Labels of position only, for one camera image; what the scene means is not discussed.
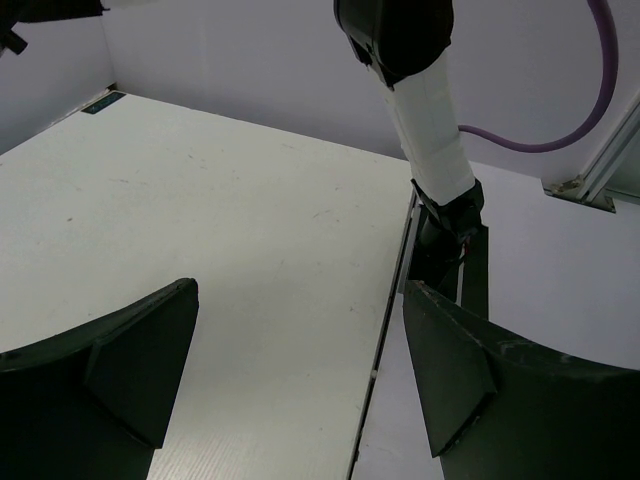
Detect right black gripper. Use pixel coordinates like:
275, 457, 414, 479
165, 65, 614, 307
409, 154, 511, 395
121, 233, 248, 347
1, 0, 106, 55

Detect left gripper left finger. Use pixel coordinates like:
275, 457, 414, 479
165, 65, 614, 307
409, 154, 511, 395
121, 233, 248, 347
1, 278, 198, 479

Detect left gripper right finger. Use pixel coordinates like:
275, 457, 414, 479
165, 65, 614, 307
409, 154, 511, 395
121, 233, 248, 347
403, 281, 639, 479

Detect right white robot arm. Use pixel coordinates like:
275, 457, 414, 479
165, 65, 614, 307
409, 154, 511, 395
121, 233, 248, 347
1, 1, 484, 247

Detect right blue corner label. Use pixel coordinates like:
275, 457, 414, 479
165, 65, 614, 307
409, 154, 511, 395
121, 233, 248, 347
82, 91, 126, 115

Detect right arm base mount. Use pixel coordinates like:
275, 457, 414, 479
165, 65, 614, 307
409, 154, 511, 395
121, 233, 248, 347
404, 193, 489, 320

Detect aluminium frame rail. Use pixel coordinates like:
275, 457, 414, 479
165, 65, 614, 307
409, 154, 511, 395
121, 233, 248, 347
542, 92, 639, 213

